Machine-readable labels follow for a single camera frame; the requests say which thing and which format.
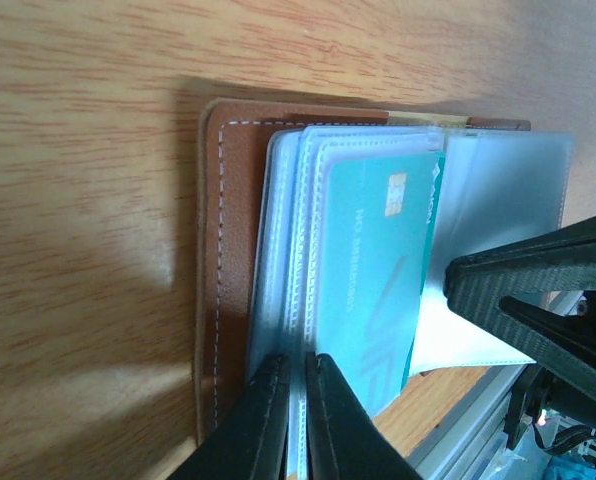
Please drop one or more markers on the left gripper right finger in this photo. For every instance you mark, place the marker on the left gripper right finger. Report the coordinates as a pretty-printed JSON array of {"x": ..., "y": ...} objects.
[{"x": 343, "y": 442}]

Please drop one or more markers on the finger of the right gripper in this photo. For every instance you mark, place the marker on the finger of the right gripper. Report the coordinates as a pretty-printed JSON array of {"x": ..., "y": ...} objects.
[
  {"x": 563, "y": 260},
  {"x": 563, "y": 345}
]

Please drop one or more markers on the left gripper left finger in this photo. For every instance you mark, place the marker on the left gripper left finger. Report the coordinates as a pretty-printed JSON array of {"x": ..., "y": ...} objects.
[{"x": 250, "y": 443}]

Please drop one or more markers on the brown leather card holder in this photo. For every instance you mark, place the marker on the brown leather card holder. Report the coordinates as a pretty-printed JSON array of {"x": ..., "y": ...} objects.
[{"x": 503, "y": 182}]

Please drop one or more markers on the aluminium front rail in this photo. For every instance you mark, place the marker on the aluminium front rail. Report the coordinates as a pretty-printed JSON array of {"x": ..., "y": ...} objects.
[{"x": 470, "y": 442}]

